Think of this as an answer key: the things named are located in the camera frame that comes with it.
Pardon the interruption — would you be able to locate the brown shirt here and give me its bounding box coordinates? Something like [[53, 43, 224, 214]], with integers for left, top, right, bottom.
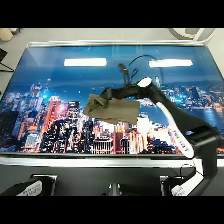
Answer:
[[82, 93, 141, 125]]

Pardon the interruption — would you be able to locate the silver frame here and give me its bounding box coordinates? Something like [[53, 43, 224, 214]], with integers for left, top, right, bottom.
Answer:
[[0, 39, 224, 197]]

